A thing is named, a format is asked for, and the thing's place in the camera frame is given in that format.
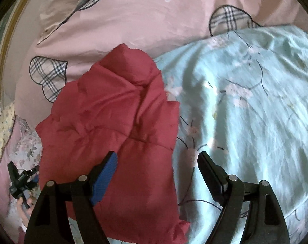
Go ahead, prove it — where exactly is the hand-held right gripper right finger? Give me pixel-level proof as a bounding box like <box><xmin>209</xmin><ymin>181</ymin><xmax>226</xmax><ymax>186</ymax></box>
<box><xmin>198</xmin><ymin>151</ymin><xmax>291</xmax><ymax>244</ymax></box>

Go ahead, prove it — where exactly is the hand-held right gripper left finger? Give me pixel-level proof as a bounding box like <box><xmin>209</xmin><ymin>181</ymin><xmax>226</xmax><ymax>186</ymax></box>
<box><xmin>24</xmin><ymin>151</ymin><xmax>118</xmax><ymax>244</ymax></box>

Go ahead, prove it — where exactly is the red quilted jacket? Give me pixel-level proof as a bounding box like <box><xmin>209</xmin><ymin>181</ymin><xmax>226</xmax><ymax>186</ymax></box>
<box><xmin>35</xmin><ymin>44</ymin><xmax>191</xmax><ymax>243</ymax></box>

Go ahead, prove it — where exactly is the person's left hand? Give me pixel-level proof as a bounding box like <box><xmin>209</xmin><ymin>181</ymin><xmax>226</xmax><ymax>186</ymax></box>
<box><xmin>15</xmin><ymin>195</ymin><xmax>35</xmax><ymax>225</ymax></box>

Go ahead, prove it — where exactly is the white floral pillow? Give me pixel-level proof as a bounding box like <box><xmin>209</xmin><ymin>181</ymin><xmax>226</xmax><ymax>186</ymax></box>
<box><xmin>12</xmin><ymin>124</ymin><xmax>44</xmax><ymax>168</ymax></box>

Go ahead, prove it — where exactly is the yellow floral pillow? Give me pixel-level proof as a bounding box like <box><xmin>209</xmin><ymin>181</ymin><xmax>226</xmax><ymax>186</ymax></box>
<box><xmin>0</xmin><ymin>102</ymin><xmax>17</xmax><ymax>173</ymax></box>

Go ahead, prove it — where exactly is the light blue floral blanket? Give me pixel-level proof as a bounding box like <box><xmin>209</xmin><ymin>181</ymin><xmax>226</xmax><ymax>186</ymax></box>
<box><xmin>68</xmin><ymin>25</ymin><xmax>308</xmax><ymax>244</ymax></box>

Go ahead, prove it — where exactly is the pink quilt with plaid hearts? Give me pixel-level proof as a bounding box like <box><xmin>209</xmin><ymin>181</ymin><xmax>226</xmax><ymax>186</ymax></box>
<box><xmin>13</xmin><ymin>0</ymin><xmax>308</xmax><ymax>122</ymax></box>

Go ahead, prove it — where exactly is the wooden bed frame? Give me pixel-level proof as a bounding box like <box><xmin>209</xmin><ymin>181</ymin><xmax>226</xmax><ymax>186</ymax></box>
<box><xmin>0</xmin><ymin>0</ymin><xmax>36</xmax><ymax>96</ymax></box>

